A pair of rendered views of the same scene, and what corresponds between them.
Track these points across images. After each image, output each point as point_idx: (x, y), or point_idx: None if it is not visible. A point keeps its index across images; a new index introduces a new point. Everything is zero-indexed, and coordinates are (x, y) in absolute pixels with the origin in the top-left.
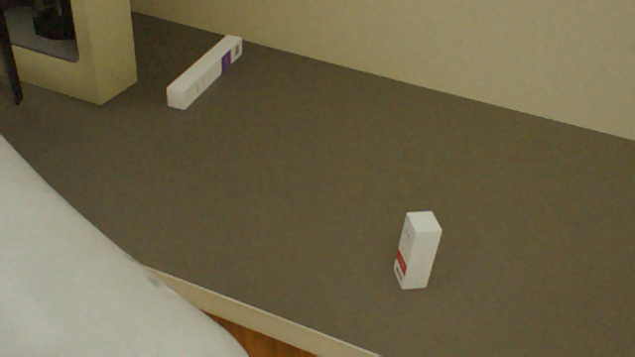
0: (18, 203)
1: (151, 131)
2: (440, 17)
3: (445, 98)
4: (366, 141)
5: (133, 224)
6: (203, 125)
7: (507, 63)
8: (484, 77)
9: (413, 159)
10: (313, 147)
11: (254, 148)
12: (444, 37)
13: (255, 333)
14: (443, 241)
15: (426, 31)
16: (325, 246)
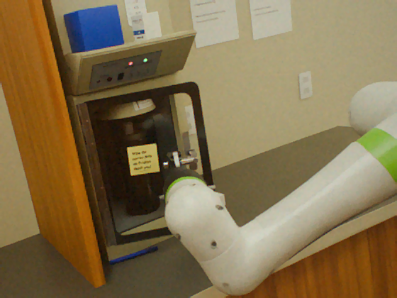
0: None
1: (241, 213)
2: (236, 125)
3: (260, 155)
4: (285, 172)
5: None
6: (244, 201)
7: (266, 130)
8: (260, 141)
9: (306, 165)
10: (282, 181)
11: (274, 192)
12: (240, 133)
13: (389, 225)
14: None
15: (233, 134)
16: None
